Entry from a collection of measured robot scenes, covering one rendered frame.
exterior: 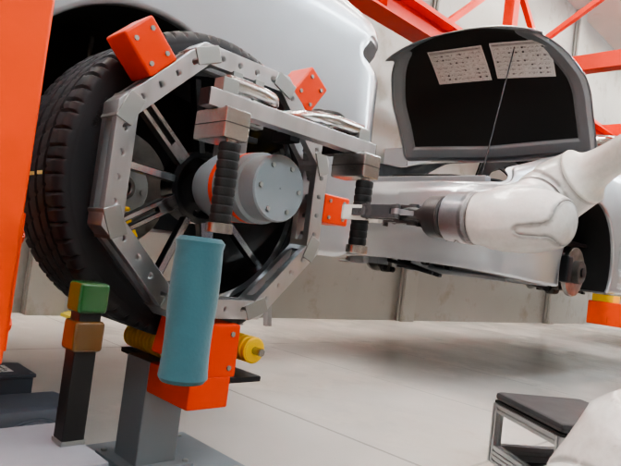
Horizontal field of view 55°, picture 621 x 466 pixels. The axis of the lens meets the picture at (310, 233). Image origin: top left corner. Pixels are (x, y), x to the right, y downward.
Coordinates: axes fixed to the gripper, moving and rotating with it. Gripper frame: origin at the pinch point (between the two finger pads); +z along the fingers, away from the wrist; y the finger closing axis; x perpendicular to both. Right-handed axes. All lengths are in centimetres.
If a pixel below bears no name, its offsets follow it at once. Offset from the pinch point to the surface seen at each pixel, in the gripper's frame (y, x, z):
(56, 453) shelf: -58, -38, -6
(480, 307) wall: 835, -56, 433
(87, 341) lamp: -55, -24, -4
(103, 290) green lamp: -54, -18, -4
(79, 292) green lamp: -57, -18, -4
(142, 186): -11, 4, 69
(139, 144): -12, 15, 74
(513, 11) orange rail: 575, 330, 290
